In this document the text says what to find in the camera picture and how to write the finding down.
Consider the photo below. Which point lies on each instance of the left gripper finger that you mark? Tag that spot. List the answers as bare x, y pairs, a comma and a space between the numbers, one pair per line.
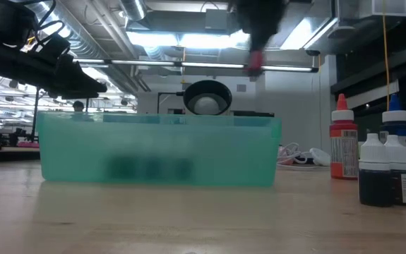
79, 84
75, 96

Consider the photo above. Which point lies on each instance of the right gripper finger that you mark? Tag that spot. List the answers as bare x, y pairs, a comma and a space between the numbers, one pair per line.
259, 45

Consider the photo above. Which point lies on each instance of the small red dropper bottle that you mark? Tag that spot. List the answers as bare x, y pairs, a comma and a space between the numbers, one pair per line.
255, 63

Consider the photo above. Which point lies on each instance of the small dropper bottle white cap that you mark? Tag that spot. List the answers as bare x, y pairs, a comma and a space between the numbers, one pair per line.
375, 183
400, 155

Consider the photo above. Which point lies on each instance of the tall red food coloring bottle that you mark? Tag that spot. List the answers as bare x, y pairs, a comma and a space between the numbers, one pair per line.
338, 141

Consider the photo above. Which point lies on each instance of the tall blue food coloring bottle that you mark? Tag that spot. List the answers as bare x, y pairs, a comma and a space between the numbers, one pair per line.
395, 121

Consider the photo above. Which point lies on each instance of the person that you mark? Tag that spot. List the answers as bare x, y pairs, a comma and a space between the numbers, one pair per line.
78, 105

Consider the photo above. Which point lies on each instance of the black stand pole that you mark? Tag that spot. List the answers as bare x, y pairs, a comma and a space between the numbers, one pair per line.
35, 116

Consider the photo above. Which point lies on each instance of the LED strip light bar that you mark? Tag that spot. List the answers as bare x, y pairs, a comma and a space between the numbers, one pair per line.
209, 65

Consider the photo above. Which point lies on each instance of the pink flat object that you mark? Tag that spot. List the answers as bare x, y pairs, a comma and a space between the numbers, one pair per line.
28, 144

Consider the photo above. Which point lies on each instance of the black flat box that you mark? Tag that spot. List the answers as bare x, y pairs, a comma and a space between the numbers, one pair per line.
255, 113

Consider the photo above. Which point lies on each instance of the ceiling light panel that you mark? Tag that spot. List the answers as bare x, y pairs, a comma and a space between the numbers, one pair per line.
188, 40

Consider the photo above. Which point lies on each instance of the grey dome ceiling lamp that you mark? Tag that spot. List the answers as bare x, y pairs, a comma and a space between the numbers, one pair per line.
340, 31

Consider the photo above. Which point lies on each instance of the wooden side table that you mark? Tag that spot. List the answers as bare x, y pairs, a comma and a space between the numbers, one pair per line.
8, 149

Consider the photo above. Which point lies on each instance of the black bent rod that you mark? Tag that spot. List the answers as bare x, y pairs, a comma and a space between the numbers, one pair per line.
171, 93

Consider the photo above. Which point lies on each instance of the green translucent plastic bin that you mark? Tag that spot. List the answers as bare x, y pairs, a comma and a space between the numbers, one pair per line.
224, 151

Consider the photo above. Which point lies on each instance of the white ceiling vent box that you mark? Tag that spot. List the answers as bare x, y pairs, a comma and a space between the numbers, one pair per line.
382, 7

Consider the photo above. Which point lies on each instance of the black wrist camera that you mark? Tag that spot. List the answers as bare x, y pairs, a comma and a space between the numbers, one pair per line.
54, 49

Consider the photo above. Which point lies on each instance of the black dome camera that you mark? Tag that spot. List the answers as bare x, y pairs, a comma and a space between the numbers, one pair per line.
313, 53

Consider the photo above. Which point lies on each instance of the silver ventilation duct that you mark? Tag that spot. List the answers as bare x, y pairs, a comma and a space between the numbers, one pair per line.
133, 8

